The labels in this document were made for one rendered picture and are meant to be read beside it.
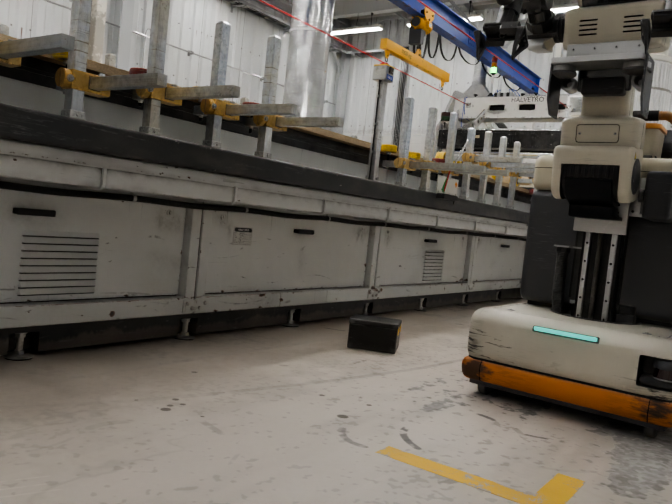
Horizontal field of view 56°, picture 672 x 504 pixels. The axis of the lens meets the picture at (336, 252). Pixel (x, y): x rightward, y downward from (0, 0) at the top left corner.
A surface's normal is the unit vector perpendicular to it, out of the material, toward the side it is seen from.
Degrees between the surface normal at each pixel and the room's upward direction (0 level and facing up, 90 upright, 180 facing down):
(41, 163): 90
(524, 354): 90
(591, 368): 90
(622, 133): 98
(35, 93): 90
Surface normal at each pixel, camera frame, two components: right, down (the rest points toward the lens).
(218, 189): 0.81, 0.11
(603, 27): -0.59, 0.12
